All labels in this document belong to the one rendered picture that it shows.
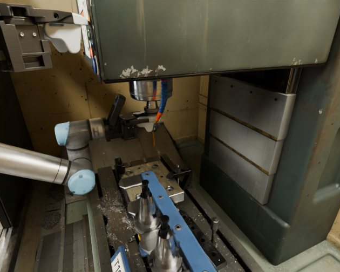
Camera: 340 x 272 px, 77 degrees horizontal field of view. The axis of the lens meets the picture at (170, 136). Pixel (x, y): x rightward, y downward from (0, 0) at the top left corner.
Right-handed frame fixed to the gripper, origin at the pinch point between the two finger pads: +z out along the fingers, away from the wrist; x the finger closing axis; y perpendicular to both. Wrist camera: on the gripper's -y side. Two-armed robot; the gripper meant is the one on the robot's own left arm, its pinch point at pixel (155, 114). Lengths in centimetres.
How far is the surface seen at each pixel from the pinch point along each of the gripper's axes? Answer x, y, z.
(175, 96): -100, 23, 55
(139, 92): 5.3, -10.5, -7.1
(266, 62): 32.5, -21.3, 19.3
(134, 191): 0.4, 34.0, -11.2
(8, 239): -14, 53, -66
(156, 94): 7.9, -9.7, -2.1
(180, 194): 9.3, 34.7, 6.8
